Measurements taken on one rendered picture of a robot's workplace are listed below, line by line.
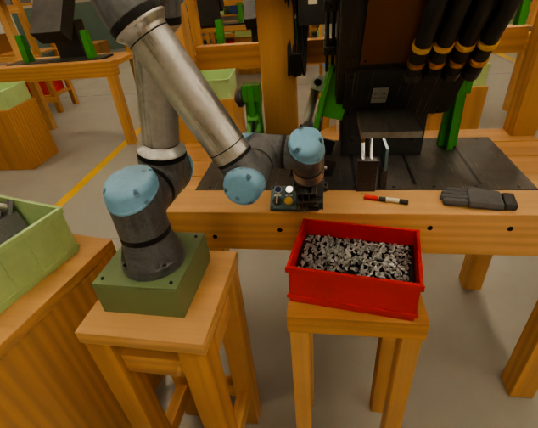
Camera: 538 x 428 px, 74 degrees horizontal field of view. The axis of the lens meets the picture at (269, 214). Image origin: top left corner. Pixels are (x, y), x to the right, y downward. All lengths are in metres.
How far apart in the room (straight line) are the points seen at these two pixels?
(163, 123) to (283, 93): 0.82
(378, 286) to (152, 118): 0.63
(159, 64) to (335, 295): 0.63
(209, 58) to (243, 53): 0.15
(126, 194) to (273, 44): 0.96
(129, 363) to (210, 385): 0.22
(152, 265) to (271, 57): 1.00
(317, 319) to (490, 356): 1.21
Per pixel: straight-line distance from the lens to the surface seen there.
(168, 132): 0.86
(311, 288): 0.91
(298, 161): 0.77
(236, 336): 1.22
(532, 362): 1.75
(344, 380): 1.78
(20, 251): 1.24
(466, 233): 1.21
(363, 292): 0.90
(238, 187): 0.66
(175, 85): 0.65
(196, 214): 1.17
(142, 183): 0.80
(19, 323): 1.20
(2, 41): 6.94
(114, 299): 0.95
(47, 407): 1.37
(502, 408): 1.88
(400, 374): 1.12
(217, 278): 0.98
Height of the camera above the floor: 1.51
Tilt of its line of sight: 34 degrees down
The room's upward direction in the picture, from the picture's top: 5 degrees counter-clockwise
